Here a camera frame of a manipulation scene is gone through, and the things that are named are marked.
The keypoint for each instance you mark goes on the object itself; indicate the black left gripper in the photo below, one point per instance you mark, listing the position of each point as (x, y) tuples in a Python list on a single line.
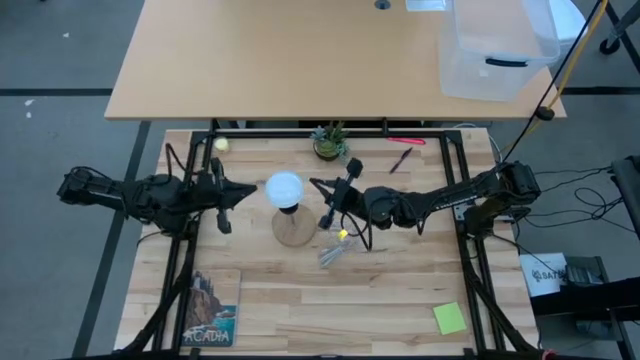
[(210, 192)]

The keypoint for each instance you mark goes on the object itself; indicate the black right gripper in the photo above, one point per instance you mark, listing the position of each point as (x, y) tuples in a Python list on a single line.
[(347, 197)]

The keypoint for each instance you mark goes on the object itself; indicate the lamp with round wooden base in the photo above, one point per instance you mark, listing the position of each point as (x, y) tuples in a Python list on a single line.
[(294, 230)]

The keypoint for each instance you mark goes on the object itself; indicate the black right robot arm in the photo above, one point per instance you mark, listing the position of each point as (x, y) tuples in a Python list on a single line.
[(450, 195)]

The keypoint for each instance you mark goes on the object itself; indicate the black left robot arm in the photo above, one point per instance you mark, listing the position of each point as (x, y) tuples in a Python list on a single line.
[(150, 197)]

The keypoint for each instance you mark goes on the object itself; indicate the potted succulent plant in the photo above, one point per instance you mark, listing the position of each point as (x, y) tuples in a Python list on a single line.
[(329, 145)]

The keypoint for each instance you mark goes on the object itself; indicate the small yellow tag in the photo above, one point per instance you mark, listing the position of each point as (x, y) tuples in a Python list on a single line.
[(343, 234)]

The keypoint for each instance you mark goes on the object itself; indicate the dark purple pen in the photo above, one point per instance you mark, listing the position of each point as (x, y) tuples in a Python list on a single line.
[(401, 160)]

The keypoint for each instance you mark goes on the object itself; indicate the pink pen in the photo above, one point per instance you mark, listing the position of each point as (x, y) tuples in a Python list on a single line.
[(406, 141)]

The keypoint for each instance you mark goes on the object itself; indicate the Acadia picture postcard book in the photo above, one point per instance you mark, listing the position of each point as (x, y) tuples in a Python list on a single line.
[(210, 310)]

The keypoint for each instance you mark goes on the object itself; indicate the light wood desk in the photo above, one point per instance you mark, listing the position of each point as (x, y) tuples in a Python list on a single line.
[(275, 60)]

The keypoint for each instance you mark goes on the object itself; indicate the grey metal mounting plate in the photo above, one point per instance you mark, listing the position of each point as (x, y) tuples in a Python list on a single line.
[(464, 209)]

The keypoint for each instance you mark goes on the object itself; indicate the green sticky note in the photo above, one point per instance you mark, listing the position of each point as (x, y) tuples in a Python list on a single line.
[(449, 318)]

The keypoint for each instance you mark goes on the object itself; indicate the clear plastic storage bin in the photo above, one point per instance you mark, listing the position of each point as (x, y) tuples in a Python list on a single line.
[(470, 75)]

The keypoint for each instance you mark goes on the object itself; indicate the white paper sheet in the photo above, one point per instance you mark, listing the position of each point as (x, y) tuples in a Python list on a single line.
[(425, 5)]

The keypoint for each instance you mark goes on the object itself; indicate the white printed paper sign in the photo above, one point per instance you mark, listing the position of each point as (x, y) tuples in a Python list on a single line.
[(542, 275)]

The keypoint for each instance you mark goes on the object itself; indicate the black equipment cart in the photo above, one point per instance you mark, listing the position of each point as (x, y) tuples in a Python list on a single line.
[(590, 300)]

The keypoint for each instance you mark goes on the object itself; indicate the black wheeled stand leg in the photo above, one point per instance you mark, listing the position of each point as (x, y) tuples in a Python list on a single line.
[(611, 46)]

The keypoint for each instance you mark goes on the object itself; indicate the black aluminium table frame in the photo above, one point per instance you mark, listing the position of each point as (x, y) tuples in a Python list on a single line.
[(280, 134)]

